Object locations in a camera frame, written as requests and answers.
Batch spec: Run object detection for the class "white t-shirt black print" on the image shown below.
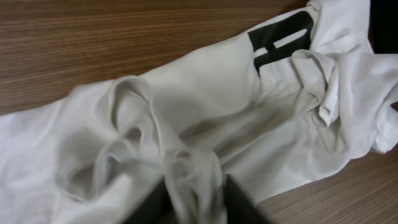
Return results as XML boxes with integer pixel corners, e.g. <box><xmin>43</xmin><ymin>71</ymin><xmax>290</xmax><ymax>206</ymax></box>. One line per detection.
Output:
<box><xmin>1</xmin><ymin>1</ymin><xmax>397</xmax><ymax>223</ymax></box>

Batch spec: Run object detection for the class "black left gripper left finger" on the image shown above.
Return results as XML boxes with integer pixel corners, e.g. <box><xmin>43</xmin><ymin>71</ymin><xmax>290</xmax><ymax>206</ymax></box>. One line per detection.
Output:
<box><xmin>123</xmin><ymin>180</ymin><xmax>177</xmax><ymax>224</ymax></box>

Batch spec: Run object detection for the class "black garment right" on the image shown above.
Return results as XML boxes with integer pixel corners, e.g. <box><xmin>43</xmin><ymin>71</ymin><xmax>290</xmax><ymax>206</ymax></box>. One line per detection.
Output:
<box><xmin>371</xmin><ymin>0</ymin><xmax>397</xmax><ymax>54</ymax></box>

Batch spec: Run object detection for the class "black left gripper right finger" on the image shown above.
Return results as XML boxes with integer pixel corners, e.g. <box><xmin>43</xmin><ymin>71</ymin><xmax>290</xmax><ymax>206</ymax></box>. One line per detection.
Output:
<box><xmin>223</xmin><ymin>175</ymin><xmax>271</xmax><ymax>224</ymax></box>

